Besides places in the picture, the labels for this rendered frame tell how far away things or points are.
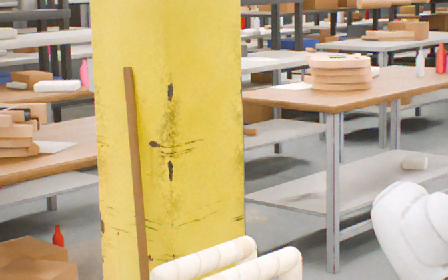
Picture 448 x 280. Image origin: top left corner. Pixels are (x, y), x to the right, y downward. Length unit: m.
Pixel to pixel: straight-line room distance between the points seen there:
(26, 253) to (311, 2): 5.82
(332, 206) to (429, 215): 3.39
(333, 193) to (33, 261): 1.71
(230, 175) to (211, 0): 0.45
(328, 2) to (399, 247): 7.95
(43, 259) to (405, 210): 2.55
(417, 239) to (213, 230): 1.02
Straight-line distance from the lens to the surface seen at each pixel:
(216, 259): 1.25
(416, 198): 1.40
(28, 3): 5.83
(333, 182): 4.71
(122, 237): 2.34
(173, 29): 2.13
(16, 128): 3.46
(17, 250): 3.87
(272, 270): 1.22
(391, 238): 1.39
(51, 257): 3.80
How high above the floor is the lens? 1.59
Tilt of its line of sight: 10 degrees down
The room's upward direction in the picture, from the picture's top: 1 degrees counter-clockwise
